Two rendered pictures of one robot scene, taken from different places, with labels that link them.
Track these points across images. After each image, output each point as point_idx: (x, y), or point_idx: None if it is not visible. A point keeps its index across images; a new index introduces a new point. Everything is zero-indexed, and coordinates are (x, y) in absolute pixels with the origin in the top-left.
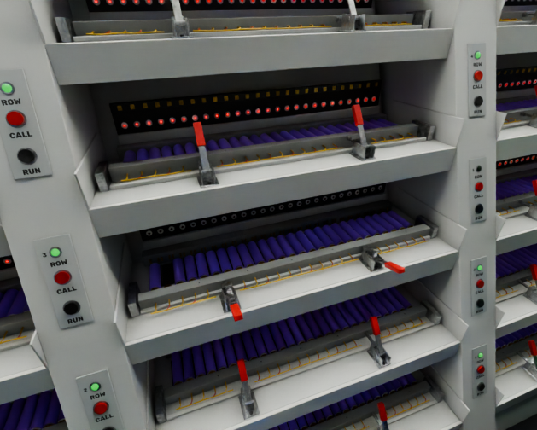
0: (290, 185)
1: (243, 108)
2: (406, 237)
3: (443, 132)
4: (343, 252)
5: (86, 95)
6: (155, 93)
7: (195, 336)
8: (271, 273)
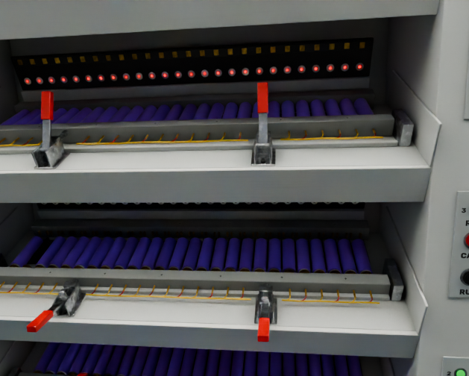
0: (142, 183)
1: (159, 70)
2: (344, 288)
3: (422, 138)
4: (234, 284)
5: None
6: (72, 45)
7: (23, 331)
8: (133, 285)
